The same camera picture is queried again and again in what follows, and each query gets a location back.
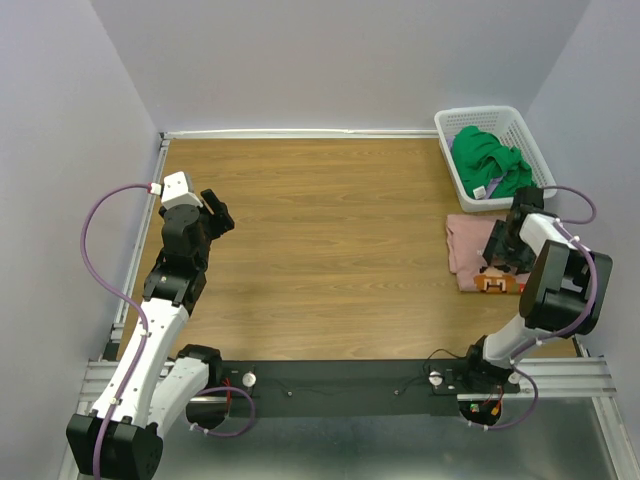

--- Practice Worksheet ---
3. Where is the pink printed t shirt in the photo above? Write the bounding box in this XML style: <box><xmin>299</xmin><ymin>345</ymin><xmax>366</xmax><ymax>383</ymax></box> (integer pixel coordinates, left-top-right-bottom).
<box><xmin>445</xmin><ymin>214</ymin><xmax>529</xmax><ymax>295</ymax></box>

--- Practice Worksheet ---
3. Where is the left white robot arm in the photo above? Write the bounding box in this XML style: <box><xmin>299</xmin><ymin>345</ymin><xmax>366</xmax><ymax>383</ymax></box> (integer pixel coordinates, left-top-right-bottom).
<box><xmin>66</xmin><ymin>189</ymin><xmax>234</xmax><ymax>479</ymax></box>

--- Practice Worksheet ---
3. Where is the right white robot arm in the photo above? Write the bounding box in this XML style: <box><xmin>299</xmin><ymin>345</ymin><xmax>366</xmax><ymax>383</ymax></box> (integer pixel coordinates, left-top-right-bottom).
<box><xmin>459</xmin><ymin>186</ymin><xmax>613</xmax><ymax>392</ymax></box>

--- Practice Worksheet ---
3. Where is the green t shirt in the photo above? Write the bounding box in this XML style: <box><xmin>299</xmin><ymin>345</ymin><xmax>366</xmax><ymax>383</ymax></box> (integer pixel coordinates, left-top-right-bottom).
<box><xmin>450</xmin><ymin>126</ymin><xmax>537</xmax><ymax>200</ymax></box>

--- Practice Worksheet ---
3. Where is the white plastic basket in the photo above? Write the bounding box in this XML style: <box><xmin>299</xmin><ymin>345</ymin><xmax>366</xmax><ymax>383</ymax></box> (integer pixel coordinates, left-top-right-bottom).
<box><xmin>434</xmin><ymin>105</ymin><xmax>556</xmax><ymax>213</ymax></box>

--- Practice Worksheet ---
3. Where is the white back edge strip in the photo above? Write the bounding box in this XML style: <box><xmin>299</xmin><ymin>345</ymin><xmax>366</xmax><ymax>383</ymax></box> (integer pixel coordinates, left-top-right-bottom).
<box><xmin>161</xmin><ymin>128</ymin><xmax>438</xmax><ymax>141</ymax></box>

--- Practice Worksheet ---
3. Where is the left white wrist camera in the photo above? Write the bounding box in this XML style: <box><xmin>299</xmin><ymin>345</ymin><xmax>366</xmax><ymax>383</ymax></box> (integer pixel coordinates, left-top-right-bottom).
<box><xmin>148</xmin><ymin>171</ymin><xmax>203</xmax><ymax>210</ymax></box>

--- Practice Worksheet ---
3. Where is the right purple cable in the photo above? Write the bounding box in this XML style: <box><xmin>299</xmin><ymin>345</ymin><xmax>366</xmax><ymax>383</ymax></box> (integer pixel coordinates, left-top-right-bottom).
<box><xmin>467</xmin><ymin>185</ymin><xmax>599</xmax><ymax>432</ymax></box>

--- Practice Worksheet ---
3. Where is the aluminium left side rail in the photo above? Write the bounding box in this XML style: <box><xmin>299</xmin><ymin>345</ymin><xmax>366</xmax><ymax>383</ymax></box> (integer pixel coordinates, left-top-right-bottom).
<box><xmin>100</xmin><ymin>135</ymin><xmax>170</xmax><ymax>361</ymax></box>

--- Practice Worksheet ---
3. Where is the aluminium rail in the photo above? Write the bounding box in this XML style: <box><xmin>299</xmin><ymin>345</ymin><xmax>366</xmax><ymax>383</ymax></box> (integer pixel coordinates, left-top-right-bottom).
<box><xmin>100</xmin><ymin>135</ymin><xmax>170</xmax><ymax>361</ymax></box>
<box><xmin>79</xmin><ymin>355</ymin><xmax>616</xmax><ymax>402</ymax></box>

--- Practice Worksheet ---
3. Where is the aluminium front rail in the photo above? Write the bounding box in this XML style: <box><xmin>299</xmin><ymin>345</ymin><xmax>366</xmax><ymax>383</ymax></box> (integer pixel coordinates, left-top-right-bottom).
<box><xmin>79</xmin><ymin>355</ymin><xmax>616</xmax><ymax>402</ymax></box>

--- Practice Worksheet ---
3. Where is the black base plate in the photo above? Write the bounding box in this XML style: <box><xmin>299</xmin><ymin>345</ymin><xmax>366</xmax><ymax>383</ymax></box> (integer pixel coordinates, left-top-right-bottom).
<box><xmin>221</xmin><ymin>358</ymin><xmax>520</xmax><ymax>419</ymax></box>

